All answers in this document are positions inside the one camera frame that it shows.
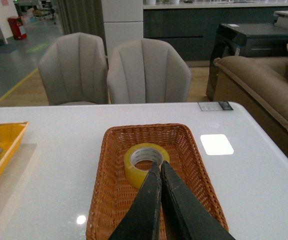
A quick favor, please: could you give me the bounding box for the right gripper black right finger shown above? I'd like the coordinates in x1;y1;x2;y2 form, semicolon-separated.
161;161;234;240

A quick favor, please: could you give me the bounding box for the right grey upholstered chair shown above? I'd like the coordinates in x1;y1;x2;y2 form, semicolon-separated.
107;38;192;104

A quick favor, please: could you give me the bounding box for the brown sofa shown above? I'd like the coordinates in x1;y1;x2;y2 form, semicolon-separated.
213;51;288;157

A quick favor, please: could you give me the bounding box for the grey upholstered chair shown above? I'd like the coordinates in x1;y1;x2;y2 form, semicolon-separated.
38;32;109;106
107;38;192;104

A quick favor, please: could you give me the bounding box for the black cabinet appliance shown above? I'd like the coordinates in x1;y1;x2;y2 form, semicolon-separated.
206;23;288;101

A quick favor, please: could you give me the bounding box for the brown wicker basket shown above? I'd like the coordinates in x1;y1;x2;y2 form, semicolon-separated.
86;123;229;240

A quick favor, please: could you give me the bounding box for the red bin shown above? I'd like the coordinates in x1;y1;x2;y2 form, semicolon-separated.
7;16;27;40

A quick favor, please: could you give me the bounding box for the yellow woven basket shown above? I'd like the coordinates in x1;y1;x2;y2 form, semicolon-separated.
0;121;29;176

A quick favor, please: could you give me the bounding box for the label sticker on table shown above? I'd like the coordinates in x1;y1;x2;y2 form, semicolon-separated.
198;101;234;111

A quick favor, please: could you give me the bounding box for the left grey upholstered chair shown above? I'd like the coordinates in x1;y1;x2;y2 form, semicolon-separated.
38;32;109;106

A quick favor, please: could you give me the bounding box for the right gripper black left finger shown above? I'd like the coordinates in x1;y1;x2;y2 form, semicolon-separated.
109;162;162;240

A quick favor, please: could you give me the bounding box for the dark kitchen counter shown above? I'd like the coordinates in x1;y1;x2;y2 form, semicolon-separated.
143;0;288;63

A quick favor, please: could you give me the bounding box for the yellow clear tape roll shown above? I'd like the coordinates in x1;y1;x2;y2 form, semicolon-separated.
123;142;170;189

